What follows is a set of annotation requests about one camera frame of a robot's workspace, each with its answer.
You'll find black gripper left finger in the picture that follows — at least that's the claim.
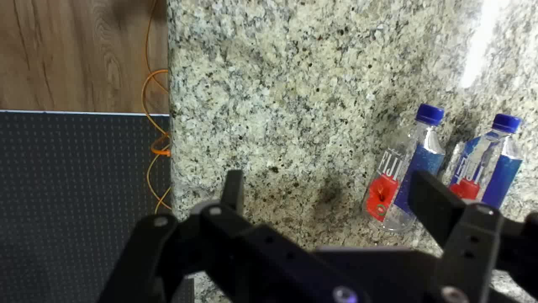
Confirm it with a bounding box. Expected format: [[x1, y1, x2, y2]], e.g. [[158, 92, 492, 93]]
[[97, 168, 371, 303]]

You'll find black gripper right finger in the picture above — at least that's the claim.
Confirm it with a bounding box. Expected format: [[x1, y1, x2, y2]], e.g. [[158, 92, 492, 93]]
[[408, 168, 538, 303]]

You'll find clear blue-capped water bottle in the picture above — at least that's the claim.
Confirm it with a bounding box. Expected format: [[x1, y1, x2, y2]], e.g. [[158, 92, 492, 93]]
[[361, 102, 449, 233], [445, 112, 524, 211]]

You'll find black perforated mat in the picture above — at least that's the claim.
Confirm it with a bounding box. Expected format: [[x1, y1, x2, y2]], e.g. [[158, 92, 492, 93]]
[[0, 109, 171, 303]]

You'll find orange cable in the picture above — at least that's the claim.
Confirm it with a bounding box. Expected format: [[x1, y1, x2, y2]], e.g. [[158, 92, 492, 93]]
[[139, 0, 173, 215]]

